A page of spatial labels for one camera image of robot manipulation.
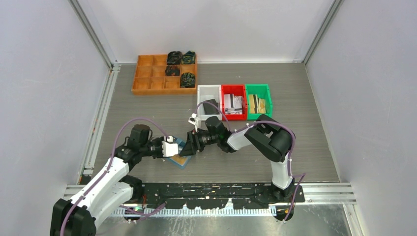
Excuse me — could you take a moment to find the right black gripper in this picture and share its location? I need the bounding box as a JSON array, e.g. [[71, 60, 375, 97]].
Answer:
[[179, 128, 219, 157]]

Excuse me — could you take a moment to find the blue leather card holder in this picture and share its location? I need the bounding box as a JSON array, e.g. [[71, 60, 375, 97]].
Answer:
[[168, 136, 192, 169]]

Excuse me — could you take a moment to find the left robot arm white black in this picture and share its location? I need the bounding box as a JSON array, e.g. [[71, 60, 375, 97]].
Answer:
[[50, 124, 178, 236]]

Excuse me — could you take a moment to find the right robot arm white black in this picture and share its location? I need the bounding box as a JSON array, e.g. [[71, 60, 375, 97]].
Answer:
[[179, 115, 295, 202]]

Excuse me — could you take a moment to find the gold card in holder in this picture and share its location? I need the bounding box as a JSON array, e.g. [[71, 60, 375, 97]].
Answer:
[[170, 155, 191, 167]]

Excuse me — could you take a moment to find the gold cards stack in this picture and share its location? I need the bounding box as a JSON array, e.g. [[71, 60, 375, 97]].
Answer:
[[248, 94, 267, 114]]

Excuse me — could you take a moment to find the black wallet in white bin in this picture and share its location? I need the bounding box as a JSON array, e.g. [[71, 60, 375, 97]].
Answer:
[[203, 99, 219, 115]]

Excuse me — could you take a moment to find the white plastic bin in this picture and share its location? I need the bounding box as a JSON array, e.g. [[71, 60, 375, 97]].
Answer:
[[197, 85, 222, 120]]

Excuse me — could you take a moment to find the red plastic bin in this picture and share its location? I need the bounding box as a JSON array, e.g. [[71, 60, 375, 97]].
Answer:
[[221, 84, 247, 120]]

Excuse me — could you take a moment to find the rolled dark belt bottom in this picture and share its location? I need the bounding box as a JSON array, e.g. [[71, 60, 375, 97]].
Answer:
[[180, 72, 196, 88]]

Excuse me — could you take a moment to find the rolled dark belt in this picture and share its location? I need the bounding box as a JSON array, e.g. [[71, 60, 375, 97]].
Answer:
[[180, 72, 196, 88], [167, 51, 183, 65], [181, 50, 196, 64], [165, 65, 180, 76]]

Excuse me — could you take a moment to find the orange wooden compartment tray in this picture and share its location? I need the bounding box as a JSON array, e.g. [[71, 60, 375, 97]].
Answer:
[[131, 54, 198, 96]]

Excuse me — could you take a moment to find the rolled dark belt middle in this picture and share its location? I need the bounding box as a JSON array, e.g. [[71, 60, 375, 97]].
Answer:
[[165, 65, 180, 76]]

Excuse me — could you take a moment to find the green plastic bin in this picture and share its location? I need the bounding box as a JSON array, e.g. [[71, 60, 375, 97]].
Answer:
[[245, 84, 273, 120]]

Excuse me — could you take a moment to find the rolled dark belt top right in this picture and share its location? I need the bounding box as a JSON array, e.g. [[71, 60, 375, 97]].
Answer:
[[181, 50, 196, 64]]

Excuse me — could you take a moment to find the rolled dark belt top left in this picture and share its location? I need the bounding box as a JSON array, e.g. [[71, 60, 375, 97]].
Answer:
[[167, 51, 183, 65]]

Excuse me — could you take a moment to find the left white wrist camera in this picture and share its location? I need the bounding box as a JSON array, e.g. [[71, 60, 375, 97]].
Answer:
[[162, 136, 179, 157]]

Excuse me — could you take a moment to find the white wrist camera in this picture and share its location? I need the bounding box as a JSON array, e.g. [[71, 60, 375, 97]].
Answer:
[[188, 113, 202, 132], [162, 136, 179, 157]]

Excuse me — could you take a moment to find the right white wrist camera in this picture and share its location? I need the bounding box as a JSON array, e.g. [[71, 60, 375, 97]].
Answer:
[[188, 113, 202, 132]]

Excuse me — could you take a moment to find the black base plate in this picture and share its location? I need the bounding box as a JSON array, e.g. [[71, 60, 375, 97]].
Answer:
[[128, 182, 305, 209]]

